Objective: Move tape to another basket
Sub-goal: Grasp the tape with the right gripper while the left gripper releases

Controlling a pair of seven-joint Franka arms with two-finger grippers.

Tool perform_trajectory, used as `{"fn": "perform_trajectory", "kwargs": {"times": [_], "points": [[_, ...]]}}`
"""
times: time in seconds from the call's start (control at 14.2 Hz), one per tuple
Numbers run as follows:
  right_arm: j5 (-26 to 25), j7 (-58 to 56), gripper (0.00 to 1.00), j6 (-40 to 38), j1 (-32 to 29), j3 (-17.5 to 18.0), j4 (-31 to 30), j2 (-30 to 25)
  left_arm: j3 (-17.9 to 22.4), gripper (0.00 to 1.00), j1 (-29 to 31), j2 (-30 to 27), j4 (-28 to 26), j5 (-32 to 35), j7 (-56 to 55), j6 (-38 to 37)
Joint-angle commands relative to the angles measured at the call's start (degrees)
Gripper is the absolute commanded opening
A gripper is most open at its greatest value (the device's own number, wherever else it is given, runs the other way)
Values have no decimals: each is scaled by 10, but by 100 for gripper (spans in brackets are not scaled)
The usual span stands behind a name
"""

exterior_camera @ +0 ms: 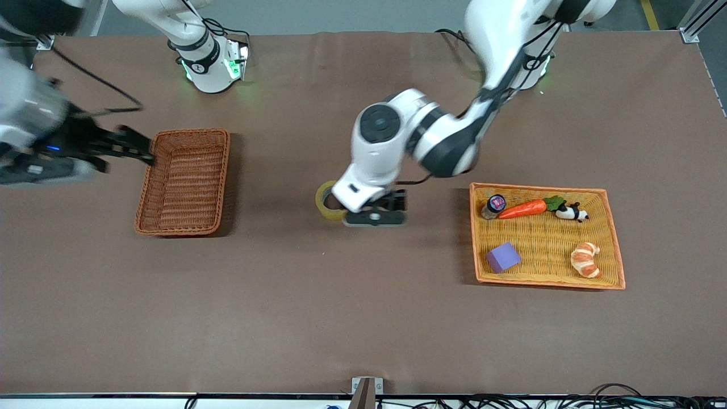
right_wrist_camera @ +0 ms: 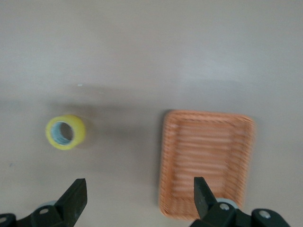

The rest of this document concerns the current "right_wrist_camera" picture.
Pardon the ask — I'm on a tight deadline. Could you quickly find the clear yellowish tape roll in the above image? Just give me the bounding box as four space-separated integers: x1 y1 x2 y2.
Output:
45 114 87 151

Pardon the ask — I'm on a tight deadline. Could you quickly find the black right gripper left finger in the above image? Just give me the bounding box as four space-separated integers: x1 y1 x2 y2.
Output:
0 178 88 227

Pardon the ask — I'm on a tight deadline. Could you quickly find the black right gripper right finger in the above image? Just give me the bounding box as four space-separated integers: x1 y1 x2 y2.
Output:
189 176 291 227

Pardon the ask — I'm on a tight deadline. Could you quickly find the brown wicker basket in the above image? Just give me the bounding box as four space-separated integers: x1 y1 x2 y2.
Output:
158 110 256 220

